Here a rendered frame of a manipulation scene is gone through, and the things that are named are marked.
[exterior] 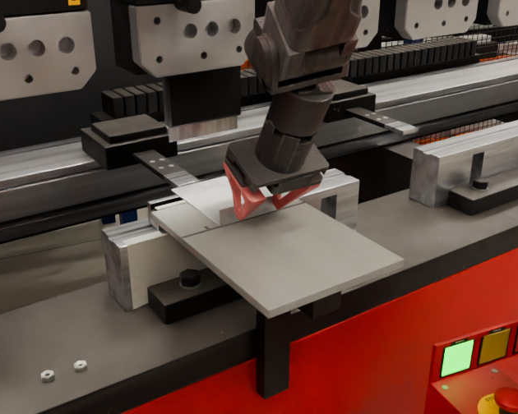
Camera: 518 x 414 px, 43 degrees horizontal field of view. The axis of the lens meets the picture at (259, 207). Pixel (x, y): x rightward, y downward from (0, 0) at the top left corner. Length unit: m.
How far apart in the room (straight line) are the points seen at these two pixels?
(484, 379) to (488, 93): 0.84
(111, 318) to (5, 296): 1.83
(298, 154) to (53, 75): 0.26
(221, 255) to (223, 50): 0.24
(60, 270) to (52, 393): 2.03
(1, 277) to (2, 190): 1.79
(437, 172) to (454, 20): 0.25
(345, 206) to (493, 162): 0.35
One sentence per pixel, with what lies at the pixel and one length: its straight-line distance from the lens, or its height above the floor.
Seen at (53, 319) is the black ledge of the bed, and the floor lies 0.87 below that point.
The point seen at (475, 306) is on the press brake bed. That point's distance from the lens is 1.15.
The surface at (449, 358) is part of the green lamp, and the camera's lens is 0.91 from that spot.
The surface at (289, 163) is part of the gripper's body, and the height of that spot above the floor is 1.10.
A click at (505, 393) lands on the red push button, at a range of 0.88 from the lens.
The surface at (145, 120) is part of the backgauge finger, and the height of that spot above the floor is 1.03.
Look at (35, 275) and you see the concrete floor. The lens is 2.77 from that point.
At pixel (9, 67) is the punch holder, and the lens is 0.70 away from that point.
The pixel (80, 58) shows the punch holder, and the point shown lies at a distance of 0.72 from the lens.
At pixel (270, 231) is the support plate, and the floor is 1.00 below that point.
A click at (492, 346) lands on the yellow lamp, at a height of 0.81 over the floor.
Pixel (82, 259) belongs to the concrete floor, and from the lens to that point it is 2.84.
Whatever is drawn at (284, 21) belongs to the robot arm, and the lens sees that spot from 0.58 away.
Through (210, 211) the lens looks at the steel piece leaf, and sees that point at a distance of 0.82.
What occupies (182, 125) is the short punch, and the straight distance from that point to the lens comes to 0.82.
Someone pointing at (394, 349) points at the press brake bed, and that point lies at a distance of 1.04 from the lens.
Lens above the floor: 1.35
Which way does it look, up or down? 25 degrees down
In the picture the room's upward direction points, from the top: straight up
